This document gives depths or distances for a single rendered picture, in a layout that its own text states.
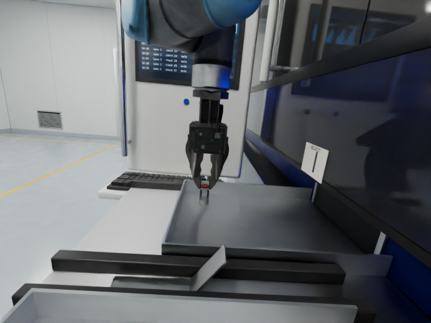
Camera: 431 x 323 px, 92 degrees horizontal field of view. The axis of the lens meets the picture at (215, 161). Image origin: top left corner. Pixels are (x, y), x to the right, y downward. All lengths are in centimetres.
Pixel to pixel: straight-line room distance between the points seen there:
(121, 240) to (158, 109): 60
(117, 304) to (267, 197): 42
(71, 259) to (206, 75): 34
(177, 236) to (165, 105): 60
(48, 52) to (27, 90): 107
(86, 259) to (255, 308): 22
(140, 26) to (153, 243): 33
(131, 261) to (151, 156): 65
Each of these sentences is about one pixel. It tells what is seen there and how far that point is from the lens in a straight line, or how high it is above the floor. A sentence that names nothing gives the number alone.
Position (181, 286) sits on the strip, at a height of 88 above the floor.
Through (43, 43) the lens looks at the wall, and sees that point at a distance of 676.
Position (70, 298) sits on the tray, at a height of 91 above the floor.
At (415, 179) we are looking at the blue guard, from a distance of 28.
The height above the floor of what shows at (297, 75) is 119.
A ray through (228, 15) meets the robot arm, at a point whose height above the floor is 119.
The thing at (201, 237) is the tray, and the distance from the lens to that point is 39.
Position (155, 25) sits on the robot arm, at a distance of 35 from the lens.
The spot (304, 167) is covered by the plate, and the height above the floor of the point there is 100.
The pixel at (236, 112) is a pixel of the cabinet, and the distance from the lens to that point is 87.
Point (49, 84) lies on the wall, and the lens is 668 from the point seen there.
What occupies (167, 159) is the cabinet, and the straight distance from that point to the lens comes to 92.
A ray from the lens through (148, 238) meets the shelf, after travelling 40.
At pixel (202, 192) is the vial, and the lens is 48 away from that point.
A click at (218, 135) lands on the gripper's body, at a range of 39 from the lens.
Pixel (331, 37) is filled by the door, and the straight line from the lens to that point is 50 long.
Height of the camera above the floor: 111
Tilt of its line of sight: 15 degrees down
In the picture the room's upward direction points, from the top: 5 degrees clockwise
